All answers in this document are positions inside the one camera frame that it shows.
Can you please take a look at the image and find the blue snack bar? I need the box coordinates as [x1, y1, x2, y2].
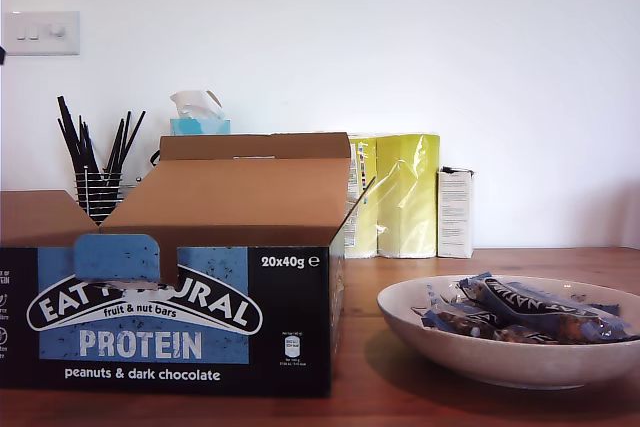
[410, 294, 501, 341]
[494, 300, 626, 347]
[457, 271, 640, 346]

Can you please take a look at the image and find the snack bar carton box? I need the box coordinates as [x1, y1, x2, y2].
[0, 131, 377, 398]

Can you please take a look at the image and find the blue tissue box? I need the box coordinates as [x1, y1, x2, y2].
[169, 118, 232, 136]

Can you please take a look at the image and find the small white printed carton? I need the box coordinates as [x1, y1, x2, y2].
[437, 165, 477, 259]

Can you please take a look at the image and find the white floral ceramic plate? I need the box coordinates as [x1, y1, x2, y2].
[377, 274, 640, 391]

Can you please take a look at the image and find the yellow paper roll pack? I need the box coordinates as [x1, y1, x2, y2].
[347, 132, 442, 259]

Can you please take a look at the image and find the white tissue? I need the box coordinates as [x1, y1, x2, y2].
[169, 89, 225, 121]

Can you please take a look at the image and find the wire straw holder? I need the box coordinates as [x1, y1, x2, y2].
[74, 171, 125, 226]

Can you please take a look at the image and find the white wall light switch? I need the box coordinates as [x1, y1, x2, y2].
[4, 10, 81, 56]

